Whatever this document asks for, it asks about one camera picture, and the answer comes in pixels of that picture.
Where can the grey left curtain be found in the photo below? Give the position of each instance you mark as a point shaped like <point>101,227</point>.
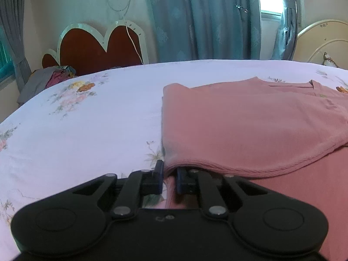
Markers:
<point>12,14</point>

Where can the blue-grey right curtain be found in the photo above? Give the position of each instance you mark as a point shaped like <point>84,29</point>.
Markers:
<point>286,38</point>

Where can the white floral bed sheet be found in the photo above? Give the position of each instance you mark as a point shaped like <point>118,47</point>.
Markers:
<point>111,122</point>

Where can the blue-grey curtain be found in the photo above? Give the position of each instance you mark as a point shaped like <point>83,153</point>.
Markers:
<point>286,38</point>
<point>206,29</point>

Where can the blue-grey middle curtain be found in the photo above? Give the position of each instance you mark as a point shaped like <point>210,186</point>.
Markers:
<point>206,29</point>

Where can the cream round footboard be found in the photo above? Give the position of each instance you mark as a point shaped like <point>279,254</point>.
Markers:
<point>326,38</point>

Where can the red heart-shaped headboard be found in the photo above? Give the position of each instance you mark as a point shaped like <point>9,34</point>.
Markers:
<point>85,49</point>

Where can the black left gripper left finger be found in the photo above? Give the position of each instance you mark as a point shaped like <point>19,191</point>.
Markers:
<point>135,187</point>

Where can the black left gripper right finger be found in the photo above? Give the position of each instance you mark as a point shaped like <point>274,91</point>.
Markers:
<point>201,184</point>

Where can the pink knit sweater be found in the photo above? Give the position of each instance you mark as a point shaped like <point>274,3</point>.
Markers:
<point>288,137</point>

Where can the pile of clothes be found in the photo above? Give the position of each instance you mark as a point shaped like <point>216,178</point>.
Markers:
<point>43,79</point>

